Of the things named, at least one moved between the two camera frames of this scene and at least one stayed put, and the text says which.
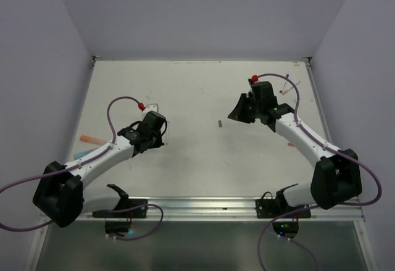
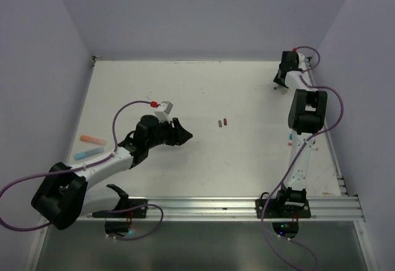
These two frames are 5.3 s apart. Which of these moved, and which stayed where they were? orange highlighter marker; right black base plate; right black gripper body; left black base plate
Moved: right black gripper body
Stayed: left black base plate; orange highlighter marker; right black base plate
